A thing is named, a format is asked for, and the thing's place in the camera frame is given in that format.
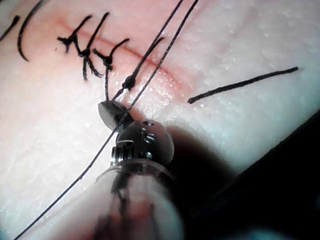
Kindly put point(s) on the tissue pad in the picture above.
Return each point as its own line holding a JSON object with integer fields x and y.
{"x": 225, "y": 45}

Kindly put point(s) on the cut black thread piece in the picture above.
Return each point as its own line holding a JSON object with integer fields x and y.
{"x": 242, "y": 83}

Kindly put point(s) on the curved needle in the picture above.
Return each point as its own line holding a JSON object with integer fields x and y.
{"x": 19, "y": 37}

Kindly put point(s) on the right arm needle driver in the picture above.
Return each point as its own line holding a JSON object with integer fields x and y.
{"x": 147, "y": 142}

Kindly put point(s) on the black stitching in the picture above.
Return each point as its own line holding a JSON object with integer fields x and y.
{"x": 85, "y": 53}

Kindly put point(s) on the right arm needle driver jaw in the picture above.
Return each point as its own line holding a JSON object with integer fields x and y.
{"x": 108, "y": 112}
{"x": 126, "y": 118}

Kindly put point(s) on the dark right arm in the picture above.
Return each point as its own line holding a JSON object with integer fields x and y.
{"x": 150, "y": 200}

